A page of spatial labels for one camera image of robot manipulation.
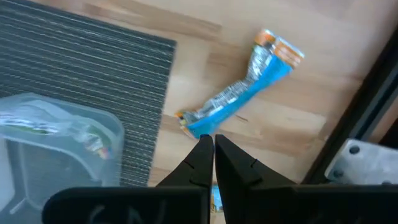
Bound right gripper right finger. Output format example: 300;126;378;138
214;134;398;224

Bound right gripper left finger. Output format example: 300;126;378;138
41;134;215;224

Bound light blue granola bar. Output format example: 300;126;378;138
174;28;305;140

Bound green silver granola bar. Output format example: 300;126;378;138
0;105;114;161

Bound clear plastic bin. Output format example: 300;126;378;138
0;92;126;224

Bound dark woven placemat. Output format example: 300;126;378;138
0;0;178;187

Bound silver bracket plate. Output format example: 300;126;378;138
324;138;398;187

